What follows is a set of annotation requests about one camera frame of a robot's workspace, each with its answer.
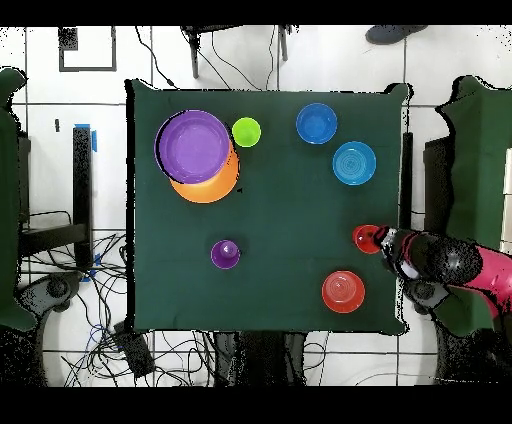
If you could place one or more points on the flat-bottomed light blue bowl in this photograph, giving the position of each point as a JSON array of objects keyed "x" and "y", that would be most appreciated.
[{"x": 354, "y": 162}]

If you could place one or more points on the small orange bowl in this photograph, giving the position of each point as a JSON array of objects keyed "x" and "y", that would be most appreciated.
[{"x": 343, "y": 292}]

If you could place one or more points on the person's foot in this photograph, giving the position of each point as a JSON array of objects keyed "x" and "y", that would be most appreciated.
[{"x": 394, "y": 34}]

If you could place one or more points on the dark green tablecloth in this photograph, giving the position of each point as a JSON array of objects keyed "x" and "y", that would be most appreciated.
[{"x": 180, "y": 300}]

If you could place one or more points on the blue tape strip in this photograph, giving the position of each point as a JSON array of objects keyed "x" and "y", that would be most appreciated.
[{"x": 94, "y": 140}]

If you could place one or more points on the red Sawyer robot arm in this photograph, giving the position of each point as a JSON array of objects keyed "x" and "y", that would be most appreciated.
[{"x": 440, "y": 260}]

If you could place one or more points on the black square floor frame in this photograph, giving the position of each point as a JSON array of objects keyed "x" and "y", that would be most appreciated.
[{"x": 68, "y": 38}]

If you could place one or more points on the black power strip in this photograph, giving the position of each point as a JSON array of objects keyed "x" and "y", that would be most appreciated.
[{"x": 134, "y": 352}]

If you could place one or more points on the purple bowl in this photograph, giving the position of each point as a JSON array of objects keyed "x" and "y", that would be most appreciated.
[{"x": 192, "y": 146}]

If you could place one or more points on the black chair base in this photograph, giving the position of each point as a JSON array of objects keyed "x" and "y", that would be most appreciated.
[
  {"x": 54, "y": 288},
  {"x": 424, "y": 292}
]

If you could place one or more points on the dark blue bowl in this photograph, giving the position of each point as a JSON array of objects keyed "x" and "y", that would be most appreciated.
[{"x": 316, "y": 123}]

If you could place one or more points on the black tripod stand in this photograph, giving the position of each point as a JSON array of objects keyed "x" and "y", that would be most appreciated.
[{"x": 194, "y": 60}]

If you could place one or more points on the green cup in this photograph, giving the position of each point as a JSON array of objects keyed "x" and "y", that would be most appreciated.
[{"x": 246, "y": 132}]

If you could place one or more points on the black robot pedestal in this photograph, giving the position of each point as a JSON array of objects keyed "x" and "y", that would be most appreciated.
[{"x": 256, "y": 360}]

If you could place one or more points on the orange cup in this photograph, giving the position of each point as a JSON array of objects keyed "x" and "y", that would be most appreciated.
[{"x": 362, "y": 240}]

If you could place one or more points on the large yellow-orange bowl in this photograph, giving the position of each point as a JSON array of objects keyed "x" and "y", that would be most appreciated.
[{"x": 216, "y": 188}]

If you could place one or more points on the black table frame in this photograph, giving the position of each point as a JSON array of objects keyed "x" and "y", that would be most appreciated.
[{"x": 82, "y": 192}]

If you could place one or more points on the purple cup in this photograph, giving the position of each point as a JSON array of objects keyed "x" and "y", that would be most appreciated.
[{"x": 225, "y": 254}]

